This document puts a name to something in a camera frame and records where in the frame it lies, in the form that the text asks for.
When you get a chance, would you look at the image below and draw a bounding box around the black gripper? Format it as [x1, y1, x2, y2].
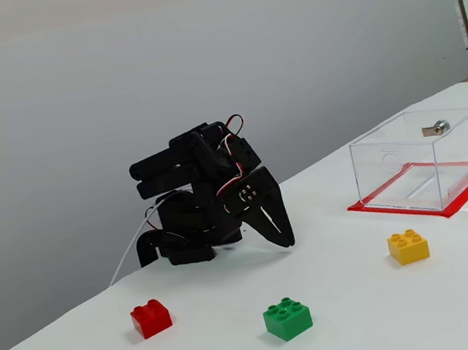
[218, 162, 298, 257]

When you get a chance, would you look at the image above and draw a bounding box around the red lego brick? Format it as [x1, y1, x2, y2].
[128, 297, 175, 341]

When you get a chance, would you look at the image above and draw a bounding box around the green lego brick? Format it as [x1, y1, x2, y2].
[260, 294, 316, 345]

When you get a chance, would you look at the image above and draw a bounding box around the transparent plastic box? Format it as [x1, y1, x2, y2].
[345, 103, 468, 223]

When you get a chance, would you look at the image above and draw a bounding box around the yellow lego brick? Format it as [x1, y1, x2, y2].
[386, 227, 432, 268]

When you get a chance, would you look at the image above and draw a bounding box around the metal box lock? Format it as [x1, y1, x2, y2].
[419, 117, 452, 139]

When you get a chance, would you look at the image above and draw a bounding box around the red white black servo cable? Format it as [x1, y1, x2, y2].
[205, 112, 255, 199]

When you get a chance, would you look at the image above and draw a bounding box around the red tape frame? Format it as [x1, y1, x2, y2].
[341, 155, 468, 232]

